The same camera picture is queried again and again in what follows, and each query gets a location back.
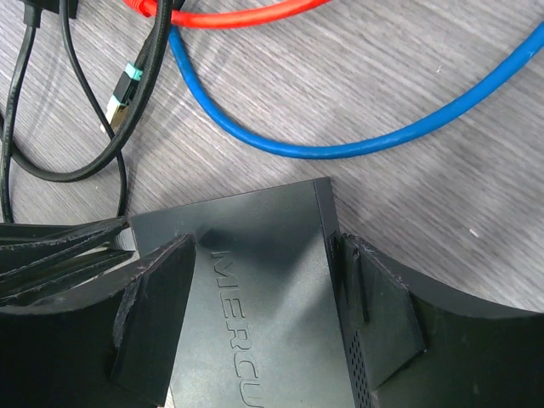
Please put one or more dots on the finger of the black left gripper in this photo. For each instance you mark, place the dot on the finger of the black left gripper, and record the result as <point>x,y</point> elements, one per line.
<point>27,287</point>
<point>31,246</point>

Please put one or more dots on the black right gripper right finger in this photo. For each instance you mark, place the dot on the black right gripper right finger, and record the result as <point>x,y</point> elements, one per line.
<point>413,341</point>

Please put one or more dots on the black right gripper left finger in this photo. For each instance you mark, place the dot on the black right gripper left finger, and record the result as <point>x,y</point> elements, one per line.
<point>108,343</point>

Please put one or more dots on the black network switch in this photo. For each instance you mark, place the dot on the black network switch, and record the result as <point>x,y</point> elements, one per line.
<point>262,327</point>

